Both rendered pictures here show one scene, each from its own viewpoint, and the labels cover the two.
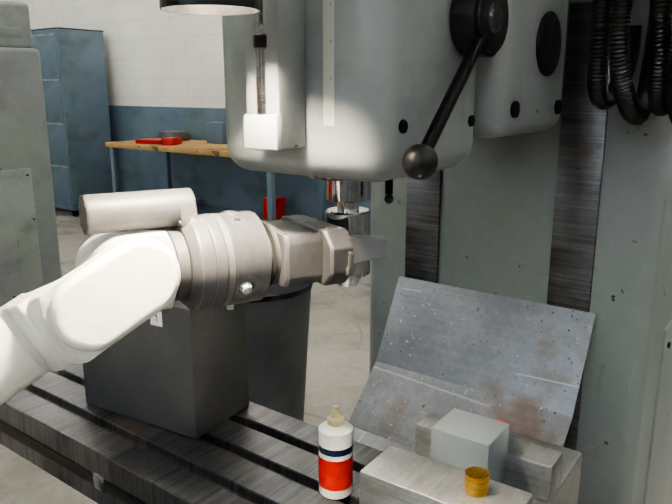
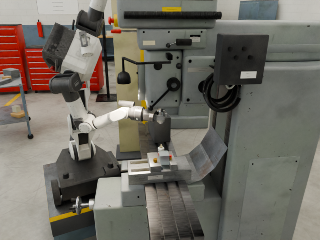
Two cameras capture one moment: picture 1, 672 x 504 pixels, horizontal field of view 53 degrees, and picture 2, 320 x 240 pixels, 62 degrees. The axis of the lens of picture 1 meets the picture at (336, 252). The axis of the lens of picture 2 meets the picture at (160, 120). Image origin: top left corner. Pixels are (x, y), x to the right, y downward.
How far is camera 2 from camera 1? 119 cm
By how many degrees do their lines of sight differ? 44
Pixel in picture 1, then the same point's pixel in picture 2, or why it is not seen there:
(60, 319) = (110, 116)
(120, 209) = (122, 103)
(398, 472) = (151, 155)
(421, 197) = not seen: hidden behind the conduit
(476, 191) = not seen: hidden behind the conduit
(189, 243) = (129, 110)
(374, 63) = (147, 91)
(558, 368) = (218, 156)
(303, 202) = not seen: outside the picture
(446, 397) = (203, 155)
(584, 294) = (227, 142)
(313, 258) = (147, 117)
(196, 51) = (311, 11)
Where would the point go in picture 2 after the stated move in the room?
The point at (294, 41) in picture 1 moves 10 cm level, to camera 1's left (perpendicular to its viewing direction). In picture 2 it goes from (142, 85) to (131, 81)
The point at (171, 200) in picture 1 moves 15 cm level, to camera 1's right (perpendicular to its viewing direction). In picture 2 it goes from (129, 103) to (146, 110)
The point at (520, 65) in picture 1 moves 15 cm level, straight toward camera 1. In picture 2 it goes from (190, 91) to (165, 95)
